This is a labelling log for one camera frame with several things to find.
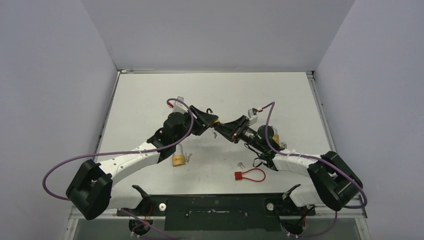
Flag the yellow black padlock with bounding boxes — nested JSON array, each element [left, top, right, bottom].
[[206, 108, 220, 128]]

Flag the red cable lock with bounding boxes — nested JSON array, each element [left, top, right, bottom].
[[234, 167, 267, 183]]

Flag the purple cable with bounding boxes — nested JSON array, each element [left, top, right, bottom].
[[261, 101, 369, 239], [42, 98, 195, 240]]

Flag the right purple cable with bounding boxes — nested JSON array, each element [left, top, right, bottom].
[[261, 101, 369, 239]]

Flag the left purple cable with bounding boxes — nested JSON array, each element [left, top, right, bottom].
[[42, 98, 195, 240]]

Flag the brass padlock long shackle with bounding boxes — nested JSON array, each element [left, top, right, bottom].
[[171, 143, 186, 167]]

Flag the brass padlock short shackle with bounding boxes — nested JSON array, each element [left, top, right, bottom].
[[263, 125, 280, 147]]

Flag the keys beside long-shackle padlock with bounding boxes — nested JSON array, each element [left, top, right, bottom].
[[184, 153, 193, 163]]

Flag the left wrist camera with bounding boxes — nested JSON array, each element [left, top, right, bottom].
[[167, 96, 188, 114]]

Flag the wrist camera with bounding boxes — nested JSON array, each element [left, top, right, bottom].
[[167, 96, 188, 114], [247, 108, 263, 126]]

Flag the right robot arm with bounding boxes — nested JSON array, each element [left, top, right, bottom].
[[212, 116, 363, 215]]

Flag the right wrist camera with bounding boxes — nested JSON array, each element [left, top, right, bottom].
[[247, 108, 263, 126]]

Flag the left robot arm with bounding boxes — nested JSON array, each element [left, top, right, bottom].
[[66, 105, 219, 220]]

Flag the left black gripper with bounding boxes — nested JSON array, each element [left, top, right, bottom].
[[174, 106, 218, 145]]

